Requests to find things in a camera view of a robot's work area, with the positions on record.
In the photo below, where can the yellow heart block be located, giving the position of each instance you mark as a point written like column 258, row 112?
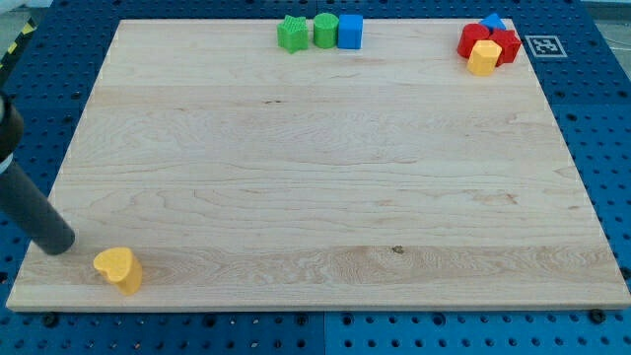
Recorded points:
column 121, row 268

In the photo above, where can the wooden board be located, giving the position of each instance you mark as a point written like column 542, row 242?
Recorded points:
column 246, row 178

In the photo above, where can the green star block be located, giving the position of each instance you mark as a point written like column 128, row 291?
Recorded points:
column 293, row 34

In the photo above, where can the green cylinder block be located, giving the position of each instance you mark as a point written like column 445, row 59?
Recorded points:
column 325, row 30

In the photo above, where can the blue cube block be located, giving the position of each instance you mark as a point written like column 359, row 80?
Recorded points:
column 350, row 31

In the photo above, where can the yellow hexagon block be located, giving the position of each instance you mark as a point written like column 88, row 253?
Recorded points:
column 483, row 57

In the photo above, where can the red cylinder block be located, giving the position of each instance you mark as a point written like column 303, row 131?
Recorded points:
column 470, row 35

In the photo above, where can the red star block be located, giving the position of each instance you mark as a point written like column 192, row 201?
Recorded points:
column 510, row 43

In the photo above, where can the blue triangle block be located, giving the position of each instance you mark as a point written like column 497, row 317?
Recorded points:
column 493, row 22

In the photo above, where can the white fiducial marker tag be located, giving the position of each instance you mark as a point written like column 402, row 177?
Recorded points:
column 545, row 46

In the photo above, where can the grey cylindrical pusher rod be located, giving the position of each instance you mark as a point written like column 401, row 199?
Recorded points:
column 21, row 200

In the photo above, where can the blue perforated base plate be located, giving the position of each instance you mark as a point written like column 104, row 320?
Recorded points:
column 588, row 92

